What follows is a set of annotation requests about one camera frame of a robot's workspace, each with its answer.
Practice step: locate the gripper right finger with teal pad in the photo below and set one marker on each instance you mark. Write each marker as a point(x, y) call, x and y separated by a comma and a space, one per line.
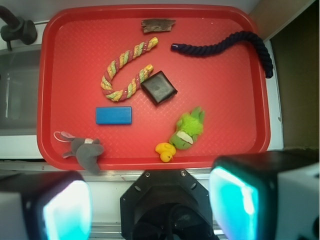
point(274, 195)

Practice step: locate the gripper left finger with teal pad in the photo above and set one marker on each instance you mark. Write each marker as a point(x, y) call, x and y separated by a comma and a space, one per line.
point(45, 206)

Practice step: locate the grey plush mouse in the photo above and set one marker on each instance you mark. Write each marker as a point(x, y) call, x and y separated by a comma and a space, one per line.
point(85, 150)

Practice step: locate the green plush toy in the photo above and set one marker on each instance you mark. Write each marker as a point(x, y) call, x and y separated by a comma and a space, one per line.
point(188, 128)

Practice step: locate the blue rectangular block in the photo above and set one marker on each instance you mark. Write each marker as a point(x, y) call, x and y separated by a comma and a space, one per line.
point(119, 115)

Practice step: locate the yellow rubber duck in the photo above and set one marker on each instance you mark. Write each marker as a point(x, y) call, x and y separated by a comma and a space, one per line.
point(166, 151)

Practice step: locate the stainless steel sink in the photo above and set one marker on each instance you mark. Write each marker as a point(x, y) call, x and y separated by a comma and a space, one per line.
point(19, 80)

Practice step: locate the red plastic tray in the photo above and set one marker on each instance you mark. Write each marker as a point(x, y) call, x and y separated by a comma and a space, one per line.
point(79, 43)

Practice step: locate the black square block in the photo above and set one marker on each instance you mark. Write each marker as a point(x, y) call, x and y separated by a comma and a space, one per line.
point(158, 88)

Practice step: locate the brown wood bark piece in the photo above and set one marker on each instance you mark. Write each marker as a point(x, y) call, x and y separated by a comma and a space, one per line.
point(156, 25)

